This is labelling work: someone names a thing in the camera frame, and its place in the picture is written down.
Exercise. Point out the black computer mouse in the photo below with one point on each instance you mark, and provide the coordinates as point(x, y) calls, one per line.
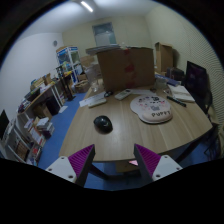
point(103, 124)

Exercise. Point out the ceiling light tube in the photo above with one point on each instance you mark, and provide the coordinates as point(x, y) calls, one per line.
point(87, 6)

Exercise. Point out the white paper sheet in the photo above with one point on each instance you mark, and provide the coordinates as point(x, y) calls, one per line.
point(91, 99)

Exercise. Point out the white remote control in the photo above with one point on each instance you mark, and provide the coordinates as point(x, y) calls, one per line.
point(123, 94)

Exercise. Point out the round wall clock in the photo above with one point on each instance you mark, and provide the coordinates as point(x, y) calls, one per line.
point(55, 43)

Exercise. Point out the wooden side desk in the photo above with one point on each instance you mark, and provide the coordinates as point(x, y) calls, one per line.
point(47, 98)

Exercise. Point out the pink puppy mouse pad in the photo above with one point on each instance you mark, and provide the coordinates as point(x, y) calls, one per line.
point(151, 109)

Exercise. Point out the window with blind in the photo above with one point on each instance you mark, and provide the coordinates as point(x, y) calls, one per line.
point(104, 34)

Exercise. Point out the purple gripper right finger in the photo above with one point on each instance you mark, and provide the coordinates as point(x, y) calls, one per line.
point(152, 166)

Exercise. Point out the glass door display fridge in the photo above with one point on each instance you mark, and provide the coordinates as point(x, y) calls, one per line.
point(69, 58)

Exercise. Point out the large brown cardboard box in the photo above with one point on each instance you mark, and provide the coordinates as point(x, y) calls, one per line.
point(129, 68)

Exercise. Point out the tall cardboard box by wall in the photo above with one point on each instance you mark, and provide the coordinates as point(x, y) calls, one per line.
point(164, 56)

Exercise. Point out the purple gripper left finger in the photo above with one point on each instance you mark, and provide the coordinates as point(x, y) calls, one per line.
point(74, 168)

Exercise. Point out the white low bookshelf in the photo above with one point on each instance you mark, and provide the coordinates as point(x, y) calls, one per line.
point(24, 148)

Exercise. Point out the black marker pen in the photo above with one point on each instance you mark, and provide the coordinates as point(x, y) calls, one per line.
point(176, 101)

